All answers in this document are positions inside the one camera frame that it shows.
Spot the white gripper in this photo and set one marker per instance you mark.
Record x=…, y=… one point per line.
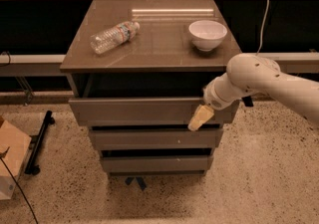
x=213, y=99

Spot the grey top drawer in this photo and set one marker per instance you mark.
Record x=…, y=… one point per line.
x=133, y=111

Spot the grey drawer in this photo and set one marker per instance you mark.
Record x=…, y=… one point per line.
x=154, y=138
x=162, y=164
x=133, y=111

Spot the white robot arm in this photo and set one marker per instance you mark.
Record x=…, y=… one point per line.
x=248, y=74

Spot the grey drawer cabinet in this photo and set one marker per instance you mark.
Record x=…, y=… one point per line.
x=160, y=61

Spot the grey middle drawer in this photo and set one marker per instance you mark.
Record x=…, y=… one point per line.
x=154, y=138

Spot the grey bottom drawer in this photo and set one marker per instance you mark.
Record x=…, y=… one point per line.
x=162, y=164

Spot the white ceramic bowl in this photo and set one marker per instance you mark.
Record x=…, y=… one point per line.
x=206, y=35

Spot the clear plastic water bottle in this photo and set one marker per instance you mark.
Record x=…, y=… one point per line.
x=109, y=39

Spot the cardboard box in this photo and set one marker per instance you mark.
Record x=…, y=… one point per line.
x=14, y=144

